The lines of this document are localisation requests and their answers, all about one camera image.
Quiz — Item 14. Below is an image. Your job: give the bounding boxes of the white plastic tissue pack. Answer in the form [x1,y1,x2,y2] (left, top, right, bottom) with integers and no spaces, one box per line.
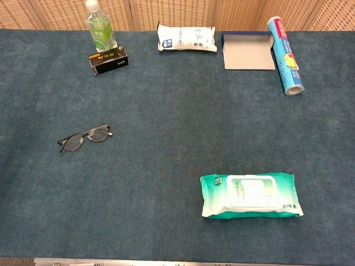
[157,21,217,53]

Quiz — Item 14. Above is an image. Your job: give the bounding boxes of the small black and orange box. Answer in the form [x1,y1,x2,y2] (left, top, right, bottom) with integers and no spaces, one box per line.
[88,45,130,76]

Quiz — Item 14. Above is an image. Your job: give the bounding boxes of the thin black metal-rimmed eyeglasses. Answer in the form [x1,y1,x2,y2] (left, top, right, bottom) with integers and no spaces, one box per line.
[57,124,114,154]

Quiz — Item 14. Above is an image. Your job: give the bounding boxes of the open blue and grey cardboard box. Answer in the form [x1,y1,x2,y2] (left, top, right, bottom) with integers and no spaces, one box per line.
[221,30,277,71]

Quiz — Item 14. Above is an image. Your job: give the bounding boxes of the clear bottle with green label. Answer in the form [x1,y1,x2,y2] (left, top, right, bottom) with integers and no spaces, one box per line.
[85,0,118,53]

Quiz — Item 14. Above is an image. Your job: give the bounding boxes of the blue cling wrap roll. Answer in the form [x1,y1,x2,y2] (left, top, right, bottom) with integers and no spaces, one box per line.
[267,16,306,96]

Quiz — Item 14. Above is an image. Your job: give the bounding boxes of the green and white wet wipes pack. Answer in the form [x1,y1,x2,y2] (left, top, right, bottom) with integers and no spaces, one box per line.
[200,173,304,219]

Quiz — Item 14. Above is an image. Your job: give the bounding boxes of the blue-grey table cloth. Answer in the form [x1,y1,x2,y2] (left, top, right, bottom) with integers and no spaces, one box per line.
[0,28,355,261]

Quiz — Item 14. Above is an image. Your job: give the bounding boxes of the silver metal rail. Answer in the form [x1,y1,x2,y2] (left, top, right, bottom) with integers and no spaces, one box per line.
[33,257,355,266]

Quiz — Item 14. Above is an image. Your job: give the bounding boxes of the wicker folding screen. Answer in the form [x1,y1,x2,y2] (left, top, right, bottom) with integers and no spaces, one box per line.
[0,0,355,32]

